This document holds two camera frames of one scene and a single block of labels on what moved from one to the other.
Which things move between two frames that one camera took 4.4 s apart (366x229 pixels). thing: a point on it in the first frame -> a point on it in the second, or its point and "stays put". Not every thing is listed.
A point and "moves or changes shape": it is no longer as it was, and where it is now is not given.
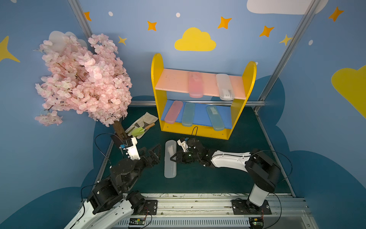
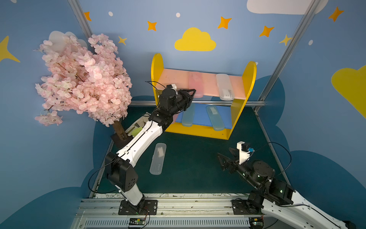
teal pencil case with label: x=217 y=121 stays put
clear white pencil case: x=170 y=171 moves or changes shape
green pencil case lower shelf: x=188 y=115 stays put
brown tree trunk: x=119 y=129 stays put
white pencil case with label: x=226 y=90 stays put
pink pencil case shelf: x=196 y=84 stays put
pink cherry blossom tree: x=94 y=80 stays put
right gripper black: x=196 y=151 -> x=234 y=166
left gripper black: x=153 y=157 -> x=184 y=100
